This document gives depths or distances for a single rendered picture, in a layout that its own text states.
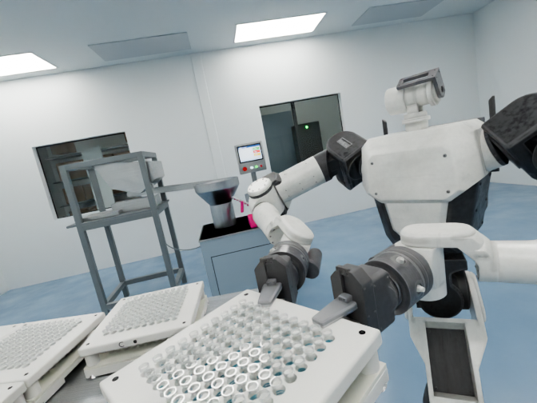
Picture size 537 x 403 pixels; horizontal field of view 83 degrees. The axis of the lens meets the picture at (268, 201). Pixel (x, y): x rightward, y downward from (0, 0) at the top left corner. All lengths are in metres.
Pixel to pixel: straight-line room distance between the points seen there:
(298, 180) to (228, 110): 4.10
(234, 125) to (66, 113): 2.39
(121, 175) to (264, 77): 2.88
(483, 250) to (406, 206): 0.28
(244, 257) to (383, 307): 1.86
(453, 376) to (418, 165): 0.50
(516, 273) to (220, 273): 1.96
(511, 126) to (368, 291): 0.47
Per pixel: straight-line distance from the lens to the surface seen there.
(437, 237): 0.56
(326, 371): 0.36
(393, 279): 0.49
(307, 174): 0.91
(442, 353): 0.92
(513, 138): 0.75
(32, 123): 5.56
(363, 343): 0.39
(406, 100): 0.83
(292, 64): 5.25
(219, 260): 2.27
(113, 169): 3.11
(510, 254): 0.58
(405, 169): 0.78
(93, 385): 0.84
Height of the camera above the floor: 1.29
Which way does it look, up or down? 9 degrees down
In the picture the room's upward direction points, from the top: 11 degrees counter-clockwise
